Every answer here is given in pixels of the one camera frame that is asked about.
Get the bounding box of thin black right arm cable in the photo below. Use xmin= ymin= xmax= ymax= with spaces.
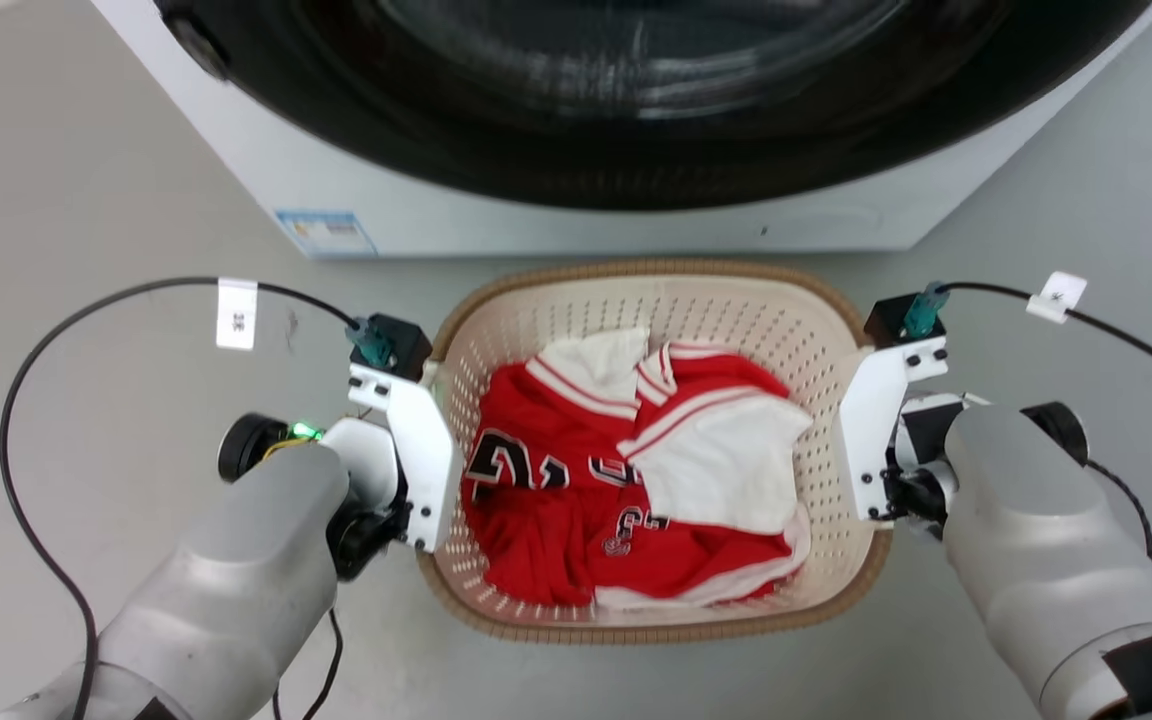
xmin=1084 ymin=458 xmax=1152 ymax=563

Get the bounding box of white tag on cable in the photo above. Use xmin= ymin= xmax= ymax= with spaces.
xmin=215 ymin=277 xmax=259 ymax=352
xmin=1025 ymin=271 xmax=1088 ymax=325

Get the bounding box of black round washer door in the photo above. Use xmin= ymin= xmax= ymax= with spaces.
xmin=153 ymin=0 xmax=1152 ymax=212

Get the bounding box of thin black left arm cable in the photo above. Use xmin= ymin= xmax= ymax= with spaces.
xmin=270 ymin=606 xmax=345 ymax=720

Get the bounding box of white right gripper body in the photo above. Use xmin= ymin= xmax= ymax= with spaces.
xmin=832 ymin=337 xmax=989 ymax=542

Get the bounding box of beige perforated laundry basket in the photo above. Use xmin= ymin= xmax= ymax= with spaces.
xmin=416 ymin=259 xmax=895 ymax=645

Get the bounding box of blue energy label sticker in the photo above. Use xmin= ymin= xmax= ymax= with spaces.
xmin=274 ymin=209 xmax=378 ymax=259

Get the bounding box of white garment with red stripes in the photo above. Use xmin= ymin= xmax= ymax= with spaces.
xmin=524 ymin=327 xmax=817 ymax=537

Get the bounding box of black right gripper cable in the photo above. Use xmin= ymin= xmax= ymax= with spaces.
xmin=936 ymin=282 xmax=1152 ymax=405

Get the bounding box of white washing machine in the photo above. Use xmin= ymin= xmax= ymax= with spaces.
xmin=91 ymin=0 xmax=1152 ymax=260

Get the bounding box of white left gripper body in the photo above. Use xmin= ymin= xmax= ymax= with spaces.
xmin=321 ymin=363 xmax=463 ymax=581

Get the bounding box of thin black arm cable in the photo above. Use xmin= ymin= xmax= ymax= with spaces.
xmin=1084 ymin=458 xmax=1152 ymax=563
xmin=270 ymin=606 xmax=345 ymax=720

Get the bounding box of white tag on right cable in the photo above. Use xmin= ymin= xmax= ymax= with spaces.
xmin=1025 ymin=271 xmax=1088 ymax=325

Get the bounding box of white tag on left cable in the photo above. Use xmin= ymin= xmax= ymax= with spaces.
xmin=215 ymin=277 xmax=259 ymax=352

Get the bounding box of red basketball jersey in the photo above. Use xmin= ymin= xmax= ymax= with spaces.
xmin=460 ymin=340 xmax=813 ymax=611

